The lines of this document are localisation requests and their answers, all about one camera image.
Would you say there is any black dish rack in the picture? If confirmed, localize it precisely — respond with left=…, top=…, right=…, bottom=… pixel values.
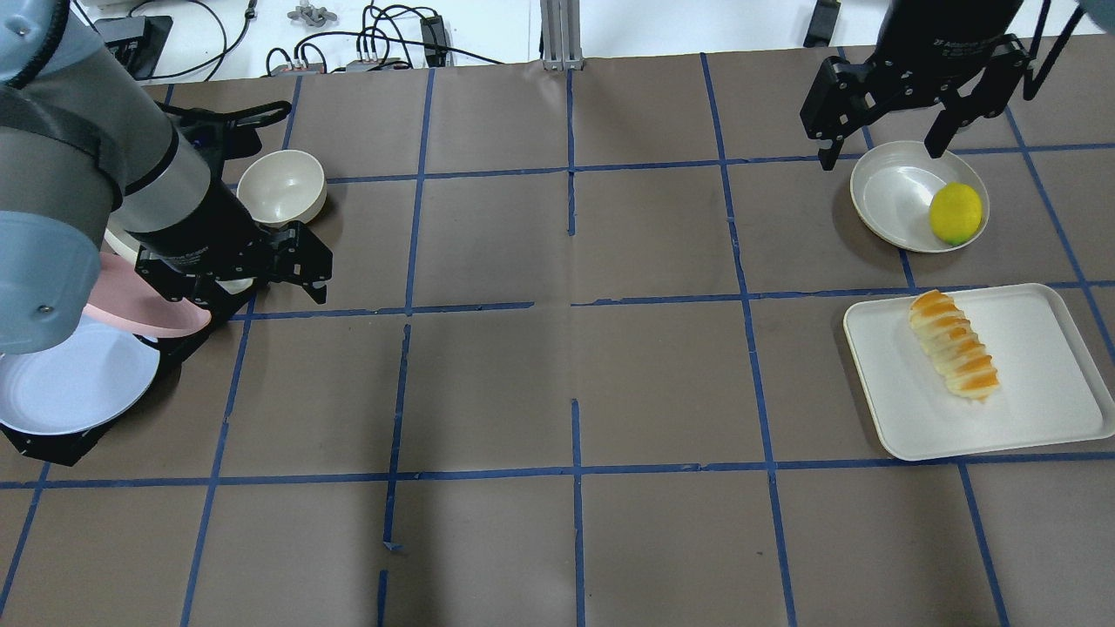
left=0, top=100, right=293, bottom=467

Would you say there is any orange striped bread loaf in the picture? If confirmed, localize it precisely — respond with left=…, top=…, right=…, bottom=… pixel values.
left=908, top=290, right=1000, bottom=402

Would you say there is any aluminium frame post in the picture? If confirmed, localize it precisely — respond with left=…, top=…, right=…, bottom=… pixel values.
left=540, top=0, right=585, bottom=71

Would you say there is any cream deep bowl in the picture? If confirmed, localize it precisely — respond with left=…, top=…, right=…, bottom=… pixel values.
left=235, top=149, right=327, bottom=226

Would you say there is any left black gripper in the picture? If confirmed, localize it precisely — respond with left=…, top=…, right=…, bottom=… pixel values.
left=134, top=221, right=332, bottom=311

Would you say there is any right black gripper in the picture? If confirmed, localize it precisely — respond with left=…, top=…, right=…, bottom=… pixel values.
left=799, top=35, right=1034, bottom=172

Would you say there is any yellow lemon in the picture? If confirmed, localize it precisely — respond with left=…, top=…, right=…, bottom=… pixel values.
left=929, top=182, right=985, bottom=245

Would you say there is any white rectangular tray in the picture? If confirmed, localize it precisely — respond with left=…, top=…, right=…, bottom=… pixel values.
left=843, top=283, right=1112, bottom=461

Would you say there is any pink plate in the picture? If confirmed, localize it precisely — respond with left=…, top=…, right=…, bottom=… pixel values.
left=83, top=253, right=213, bottom=339

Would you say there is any blue plate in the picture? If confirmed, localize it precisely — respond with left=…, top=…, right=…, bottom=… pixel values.
left=1, top=317, right=159, bottom=435

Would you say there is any shallow cream bowl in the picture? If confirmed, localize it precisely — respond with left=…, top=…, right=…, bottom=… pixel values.
left=849, top=139, right=990, bottom=253

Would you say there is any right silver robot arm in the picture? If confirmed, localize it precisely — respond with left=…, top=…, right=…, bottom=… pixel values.
left=799, top=1, right=1031, bottom=171

